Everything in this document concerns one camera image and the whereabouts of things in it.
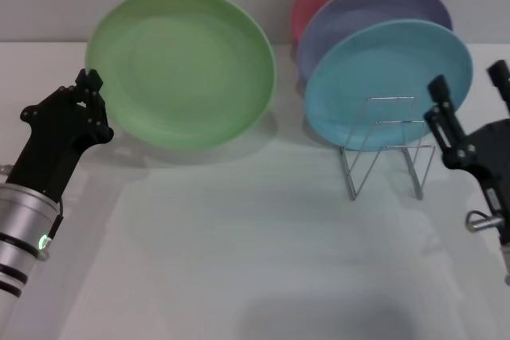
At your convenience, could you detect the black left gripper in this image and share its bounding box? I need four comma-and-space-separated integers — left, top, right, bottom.
6, 69, 115, 201

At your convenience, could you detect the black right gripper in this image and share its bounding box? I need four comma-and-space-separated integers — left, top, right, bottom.
424, 60, 510, 245

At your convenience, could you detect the green plate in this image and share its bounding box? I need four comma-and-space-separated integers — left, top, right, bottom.
84, 0, 277, 153

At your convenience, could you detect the teal plate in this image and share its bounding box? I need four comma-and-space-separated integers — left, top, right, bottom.
304, 18, 475, 152

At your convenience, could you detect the purple plate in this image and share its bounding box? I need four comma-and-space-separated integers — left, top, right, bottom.
296, 0, 454, 82

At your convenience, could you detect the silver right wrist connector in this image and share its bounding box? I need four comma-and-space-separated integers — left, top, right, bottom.
466, 210, 504, 234

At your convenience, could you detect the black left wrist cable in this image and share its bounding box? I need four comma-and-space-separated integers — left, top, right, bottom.
39, 200, 65, 260

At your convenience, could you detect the silver wire plate rack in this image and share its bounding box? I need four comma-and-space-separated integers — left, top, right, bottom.
339, 96, 435, 201

